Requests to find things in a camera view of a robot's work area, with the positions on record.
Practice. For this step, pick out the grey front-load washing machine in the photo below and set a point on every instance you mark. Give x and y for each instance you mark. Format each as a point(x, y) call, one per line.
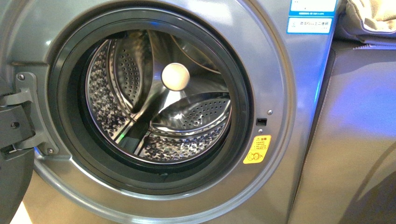
point(143, 111)

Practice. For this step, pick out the beige folded cloth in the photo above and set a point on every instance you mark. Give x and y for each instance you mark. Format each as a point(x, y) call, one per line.
point(367, 21)

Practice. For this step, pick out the beige grey side cabinet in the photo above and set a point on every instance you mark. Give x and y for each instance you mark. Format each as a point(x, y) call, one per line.
point(349, 172)

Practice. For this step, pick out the blue white label sticker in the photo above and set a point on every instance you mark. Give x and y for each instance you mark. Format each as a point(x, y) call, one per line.
point(311, 16)

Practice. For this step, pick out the yellow warning sticker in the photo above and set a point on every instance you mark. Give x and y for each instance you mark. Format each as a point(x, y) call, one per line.
point(258, 149)

